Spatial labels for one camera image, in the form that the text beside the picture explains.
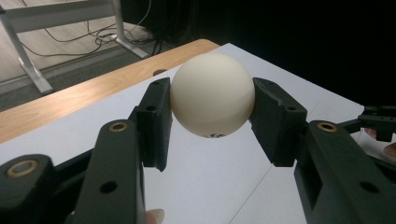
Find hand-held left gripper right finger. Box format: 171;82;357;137
247;77;396;224

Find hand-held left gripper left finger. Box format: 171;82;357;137
71;77;173;224

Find white ping-pong ball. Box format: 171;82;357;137
169;51;257;140

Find white board sheet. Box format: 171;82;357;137
0;42;396;224

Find wooden table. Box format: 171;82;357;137
0;38;221;145

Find black curtain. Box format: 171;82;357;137
120;0;396;106

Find tangled floor cables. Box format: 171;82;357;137
18;0;157;59

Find white metal desk frame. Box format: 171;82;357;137
0;0;150;96

